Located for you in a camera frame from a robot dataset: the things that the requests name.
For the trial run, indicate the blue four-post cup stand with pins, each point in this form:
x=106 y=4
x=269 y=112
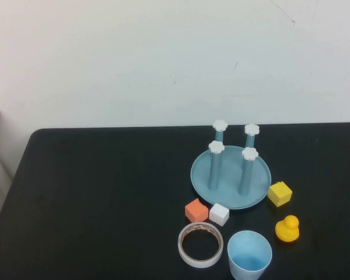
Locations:
x=230 y=181

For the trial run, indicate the orange foam cube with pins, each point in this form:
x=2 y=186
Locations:
x=196 y=212

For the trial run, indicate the yellow rubber duck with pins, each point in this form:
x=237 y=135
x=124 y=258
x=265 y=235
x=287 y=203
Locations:
x=287 y=230

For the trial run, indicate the white double-sided tape roll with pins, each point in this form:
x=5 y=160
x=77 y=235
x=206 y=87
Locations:
x=183 y=253

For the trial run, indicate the yellow foam cube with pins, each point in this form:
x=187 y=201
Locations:
x=280 y=195

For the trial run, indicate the light blue plastic cup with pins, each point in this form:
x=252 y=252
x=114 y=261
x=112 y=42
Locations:
x=249 y=256

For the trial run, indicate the white foam cube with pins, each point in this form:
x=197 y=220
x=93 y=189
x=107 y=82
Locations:
x=218 y=215

